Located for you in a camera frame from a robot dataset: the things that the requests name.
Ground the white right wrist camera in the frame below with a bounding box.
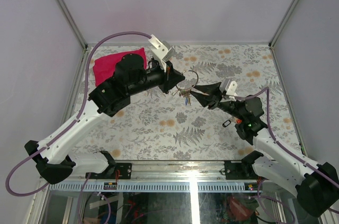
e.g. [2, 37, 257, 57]
[219, 78, 237, 100]

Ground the red cloth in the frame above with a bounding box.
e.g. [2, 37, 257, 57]
[93, 48, 147, 86]

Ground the slotted cable duct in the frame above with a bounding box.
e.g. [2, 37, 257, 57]
[50, 181, 257, 193]

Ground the metal mounting rail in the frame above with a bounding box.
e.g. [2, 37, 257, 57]
[118, 160, 241, 182]

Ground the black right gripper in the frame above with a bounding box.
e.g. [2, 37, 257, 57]
[189, 82, 246, 121]

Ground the large metal keyring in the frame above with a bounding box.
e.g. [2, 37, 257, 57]
[172, 70, 199, 97]

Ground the key with blue tag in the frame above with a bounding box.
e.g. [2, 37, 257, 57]
[185, 96, 191, 105]

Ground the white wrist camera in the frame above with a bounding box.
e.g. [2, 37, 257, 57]
[148, 34, 175, 72]
[219, 78, 237, 100]

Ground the key with black tag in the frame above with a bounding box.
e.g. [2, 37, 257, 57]
[222, 119, 231, 128]

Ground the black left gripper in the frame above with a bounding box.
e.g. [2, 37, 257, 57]
[128, 59, 186, 96]

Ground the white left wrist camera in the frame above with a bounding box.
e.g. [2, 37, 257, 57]
[148, 34, 175, 72]

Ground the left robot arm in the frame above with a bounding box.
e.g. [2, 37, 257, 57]
[25, 53, 185, 184]

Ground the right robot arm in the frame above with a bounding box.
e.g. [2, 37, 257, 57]
[190, 81, 338, 217]

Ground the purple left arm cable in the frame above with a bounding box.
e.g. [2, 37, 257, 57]
[5, 31, 154, 198]

